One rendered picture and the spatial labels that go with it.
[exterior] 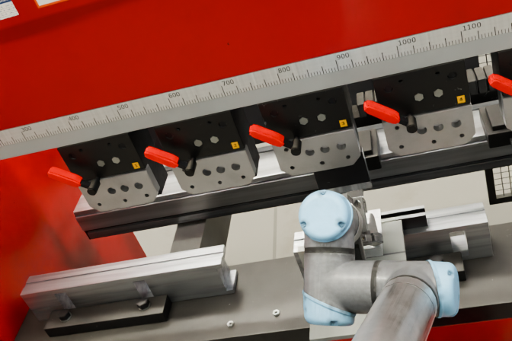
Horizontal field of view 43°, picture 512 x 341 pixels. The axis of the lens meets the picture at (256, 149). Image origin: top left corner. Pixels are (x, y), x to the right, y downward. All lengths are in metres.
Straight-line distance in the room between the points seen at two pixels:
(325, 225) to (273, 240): 1.97
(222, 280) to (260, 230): 1.53
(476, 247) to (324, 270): 0.50
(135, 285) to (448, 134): 0.77
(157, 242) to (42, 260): 1.41
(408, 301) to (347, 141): 0.42
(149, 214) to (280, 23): 0.80
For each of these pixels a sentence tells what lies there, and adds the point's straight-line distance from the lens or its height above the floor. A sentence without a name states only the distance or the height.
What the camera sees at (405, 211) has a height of 1.00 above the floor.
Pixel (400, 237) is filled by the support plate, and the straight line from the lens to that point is 1.29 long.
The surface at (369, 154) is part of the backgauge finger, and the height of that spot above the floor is 1.02.
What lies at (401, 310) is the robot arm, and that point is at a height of 1.28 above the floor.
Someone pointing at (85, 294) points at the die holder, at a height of 0.94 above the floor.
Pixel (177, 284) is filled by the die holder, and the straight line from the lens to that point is 1.49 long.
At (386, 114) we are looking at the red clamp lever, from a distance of 1.10.
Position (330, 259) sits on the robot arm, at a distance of 0.95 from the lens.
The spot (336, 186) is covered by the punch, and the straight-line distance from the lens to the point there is 1.28.
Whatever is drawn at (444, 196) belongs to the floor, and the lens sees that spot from 2.88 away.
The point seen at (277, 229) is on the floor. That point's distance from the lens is 2.95.
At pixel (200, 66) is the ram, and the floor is 1.44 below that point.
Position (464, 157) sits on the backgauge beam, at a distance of 1.55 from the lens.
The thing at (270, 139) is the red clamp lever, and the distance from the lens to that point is 1.13.
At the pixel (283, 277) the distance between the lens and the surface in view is 1.47.
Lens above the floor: 1.89
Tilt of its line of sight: 33 degrees down
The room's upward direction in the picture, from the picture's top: 21 degrees counter-clockwise
